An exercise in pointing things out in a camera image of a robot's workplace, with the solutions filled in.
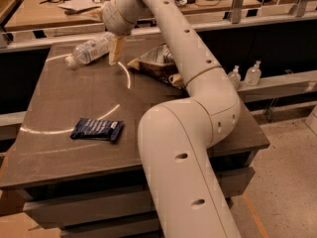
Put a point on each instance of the clear plastic water bottle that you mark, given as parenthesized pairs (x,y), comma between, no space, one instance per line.
(90,51)

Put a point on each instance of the small clear sanitizer bottle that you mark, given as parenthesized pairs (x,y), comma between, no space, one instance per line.
(253,74)
(235,76)

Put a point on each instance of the wooden background desk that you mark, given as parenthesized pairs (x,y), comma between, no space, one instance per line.
(32,14)

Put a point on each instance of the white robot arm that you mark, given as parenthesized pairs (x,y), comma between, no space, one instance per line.
(174,136)

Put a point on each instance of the brown crumpled chip bag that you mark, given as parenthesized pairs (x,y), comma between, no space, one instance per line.
(159,64)

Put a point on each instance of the small clear sanitizer bottle left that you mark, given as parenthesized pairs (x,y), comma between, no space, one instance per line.
(235,76)

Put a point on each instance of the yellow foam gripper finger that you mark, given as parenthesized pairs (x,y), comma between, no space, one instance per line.
(116,46)
(95,14)

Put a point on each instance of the small clear sanitizer bottle right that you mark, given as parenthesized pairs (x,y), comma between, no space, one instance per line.
(253,74)

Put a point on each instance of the blue rxbar blueberry wrapper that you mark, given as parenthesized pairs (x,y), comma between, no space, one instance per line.
(108,130)

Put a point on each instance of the grey drawer cabinet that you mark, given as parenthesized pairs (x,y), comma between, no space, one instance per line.
(93,188)

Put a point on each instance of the metal railing frame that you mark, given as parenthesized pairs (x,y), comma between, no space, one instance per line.
(143,17)

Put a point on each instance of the white paper sheet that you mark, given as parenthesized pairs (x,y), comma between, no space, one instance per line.
(78,5)

